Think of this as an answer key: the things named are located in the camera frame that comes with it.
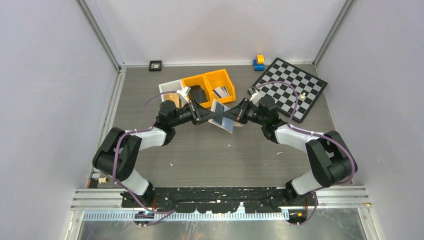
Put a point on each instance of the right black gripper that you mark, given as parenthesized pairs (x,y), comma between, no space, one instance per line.
(240,110)

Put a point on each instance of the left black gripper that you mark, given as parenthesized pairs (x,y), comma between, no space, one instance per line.
(205,114)

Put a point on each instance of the beige leather card holder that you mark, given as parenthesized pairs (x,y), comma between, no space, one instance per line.
(221,121)

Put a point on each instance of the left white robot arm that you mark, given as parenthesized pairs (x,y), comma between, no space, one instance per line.
(119,151)

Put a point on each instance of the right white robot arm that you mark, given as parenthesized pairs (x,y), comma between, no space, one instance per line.
(330,160)

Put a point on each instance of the black cards in orange bin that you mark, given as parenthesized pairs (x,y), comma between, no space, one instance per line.
(198,94)

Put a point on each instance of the white striped card in bin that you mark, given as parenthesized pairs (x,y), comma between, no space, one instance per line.
(221,92)

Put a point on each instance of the gold cards in white bin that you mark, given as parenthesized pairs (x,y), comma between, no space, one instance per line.
(174,97)

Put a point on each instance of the middle orange plastic bin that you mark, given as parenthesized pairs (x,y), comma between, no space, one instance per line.
(201,80)

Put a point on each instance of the orange plastic bin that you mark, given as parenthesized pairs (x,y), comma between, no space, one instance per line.
(221,78)
(201,80)

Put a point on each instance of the right orange plastic bin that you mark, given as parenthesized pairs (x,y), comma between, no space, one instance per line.
(221,78)

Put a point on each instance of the white plastic bin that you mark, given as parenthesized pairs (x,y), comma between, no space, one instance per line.
(175,85)

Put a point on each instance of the blue yellow toy car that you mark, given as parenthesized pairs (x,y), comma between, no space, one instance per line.
(259,63)

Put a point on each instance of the small black square box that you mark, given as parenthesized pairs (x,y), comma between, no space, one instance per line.
(155,66)

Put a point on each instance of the black white chessboard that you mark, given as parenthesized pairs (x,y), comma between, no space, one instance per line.
(285,83)

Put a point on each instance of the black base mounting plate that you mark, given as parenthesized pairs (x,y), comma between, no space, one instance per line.
(218,200)

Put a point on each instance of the small beige chess piece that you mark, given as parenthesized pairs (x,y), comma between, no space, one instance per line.
(103,180)

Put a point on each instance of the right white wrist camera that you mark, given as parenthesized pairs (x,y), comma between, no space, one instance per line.
(255,95)

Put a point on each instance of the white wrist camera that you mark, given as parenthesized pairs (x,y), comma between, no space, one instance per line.
(255,95)
(183,94)

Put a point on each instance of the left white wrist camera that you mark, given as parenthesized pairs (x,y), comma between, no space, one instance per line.
(183,94)

